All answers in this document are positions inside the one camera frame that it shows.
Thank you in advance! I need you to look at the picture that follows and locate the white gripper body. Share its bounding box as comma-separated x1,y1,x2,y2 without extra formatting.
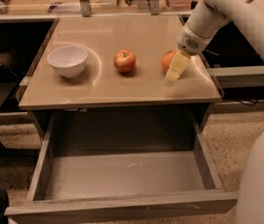
177,23,212,55

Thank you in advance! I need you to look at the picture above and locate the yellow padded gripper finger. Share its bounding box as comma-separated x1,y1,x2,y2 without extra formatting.
163,50,191,86

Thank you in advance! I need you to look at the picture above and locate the orange fruit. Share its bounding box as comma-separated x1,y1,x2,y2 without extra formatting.
161,50,176,73

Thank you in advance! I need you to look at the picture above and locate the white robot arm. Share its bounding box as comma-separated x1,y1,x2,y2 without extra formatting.
165,0,264,224

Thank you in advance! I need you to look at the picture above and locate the grey cabinet with beige top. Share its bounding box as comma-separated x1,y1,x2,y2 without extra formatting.
14,14,225,138

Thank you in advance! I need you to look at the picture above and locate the white bowl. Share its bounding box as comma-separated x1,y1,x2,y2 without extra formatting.
47,46,88,78

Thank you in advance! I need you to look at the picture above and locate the red apple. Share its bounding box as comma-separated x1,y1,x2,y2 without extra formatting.
113,49,136,74

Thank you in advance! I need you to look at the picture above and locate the open grey wooden drawer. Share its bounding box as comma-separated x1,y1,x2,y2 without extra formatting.
6,106,237,224

